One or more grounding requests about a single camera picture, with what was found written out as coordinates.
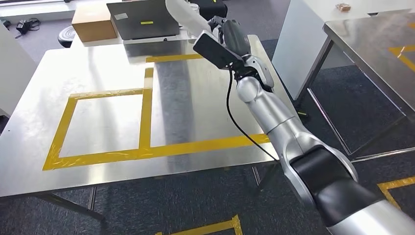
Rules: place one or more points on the black bag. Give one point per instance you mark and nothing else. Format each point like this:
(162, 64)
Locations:
(214, 8)

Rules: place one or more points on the grey laptop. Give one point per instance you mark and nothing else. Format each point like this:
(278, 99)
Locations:
(142, 19)

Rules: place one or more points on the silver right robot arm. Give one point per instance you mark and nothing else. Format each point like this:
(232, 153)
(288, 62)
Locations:
(275, 116)

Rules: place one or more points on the brown cardboard box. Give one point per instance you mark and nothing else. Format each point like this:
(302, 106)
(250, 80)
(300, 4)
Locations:
(94, 26)

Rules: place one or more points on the black round stool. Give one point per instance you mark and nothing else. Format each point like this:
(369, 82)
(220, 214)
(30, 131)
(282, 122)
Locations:
(66, 37)

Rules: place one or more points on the small brown packet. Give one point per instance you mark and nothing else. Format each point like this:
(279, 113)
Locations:
(343, 7)

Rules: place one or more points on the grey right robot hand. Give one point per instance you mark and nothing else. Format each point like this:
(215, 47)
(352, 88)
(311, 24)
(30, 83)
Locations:
(238, 37)

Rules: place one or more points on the stainless steel table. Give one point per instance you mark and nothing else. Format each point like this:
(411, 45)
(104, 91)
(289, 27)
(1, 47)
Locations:
(194, 107)
(366, 48)

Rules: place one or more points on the white plastic part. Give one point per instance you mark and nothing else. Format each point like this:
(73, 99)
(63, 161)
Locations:
(186, 14)

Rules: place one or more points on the yellow floor tape square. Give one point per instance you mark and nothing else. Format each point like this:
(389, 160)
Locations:
(398, 183)
(207, 228)

